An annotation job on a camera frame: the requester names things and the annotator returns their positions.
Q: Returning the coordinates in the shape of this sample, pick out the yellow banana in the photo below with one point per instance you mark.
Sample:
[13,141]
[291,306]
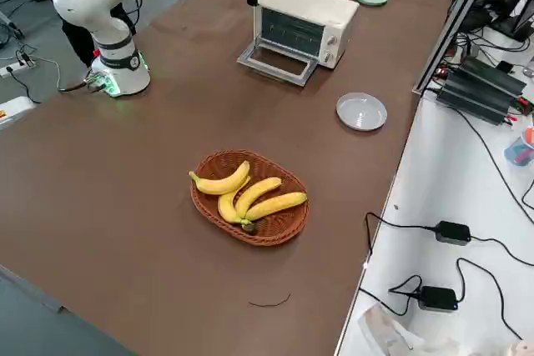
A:
[217,186]
[225,208]
[279,204]
[258,191]

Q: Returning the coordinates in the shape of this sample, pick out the aluminium frame post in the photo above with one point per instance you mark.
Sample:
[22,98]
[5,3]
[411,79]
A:
[452,28]

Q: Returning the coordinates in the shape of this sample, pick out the white toaster oven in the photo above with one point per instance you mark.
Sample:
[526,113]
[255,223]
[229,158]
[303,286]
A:
[308,1]

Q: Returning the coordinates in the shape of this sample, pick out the clear cup with pens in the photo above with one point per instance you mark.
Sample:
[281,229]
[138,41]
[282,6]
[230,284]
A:
[517,156]

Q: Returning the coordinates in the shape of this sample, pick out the black power adapter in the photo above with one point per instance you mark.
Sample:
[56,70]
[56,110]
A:
[436,298]
[452,232]

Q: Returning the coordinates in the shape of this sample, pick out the grey round plate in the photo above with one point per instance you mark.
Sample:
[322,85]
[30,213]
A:
[361,112]

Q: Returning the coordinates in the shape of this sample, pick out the thin dark twig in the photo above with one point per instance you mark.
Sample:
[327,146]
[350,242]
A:
[269,304]

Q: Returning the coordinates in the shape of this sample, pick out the white side table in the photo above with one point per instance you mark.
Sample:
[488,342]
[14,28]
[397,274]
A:
[438,172]

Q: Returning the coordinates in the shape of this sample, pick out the white power strip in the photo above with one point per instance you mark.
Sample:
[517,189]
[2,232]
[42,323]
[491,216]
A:
[16,69]

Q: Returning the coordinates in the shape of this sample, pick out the clear plastic bag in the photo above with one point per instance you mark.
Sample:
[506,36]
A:
[388,331]

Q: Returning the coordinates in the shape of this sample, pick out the black finned power supply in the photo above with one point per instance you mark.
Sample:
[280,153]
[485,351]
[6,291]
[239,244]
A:
[488,74]
[475,101]

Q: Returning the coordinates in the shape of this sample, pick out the brown wicker basket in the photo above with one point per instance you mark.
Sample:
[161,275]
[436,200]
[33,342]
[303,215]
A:
[288,222]

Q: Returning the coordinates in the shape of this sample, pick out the white metal mount plate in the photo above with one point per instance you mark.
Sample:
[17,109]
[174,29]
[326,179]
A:
[12,112]

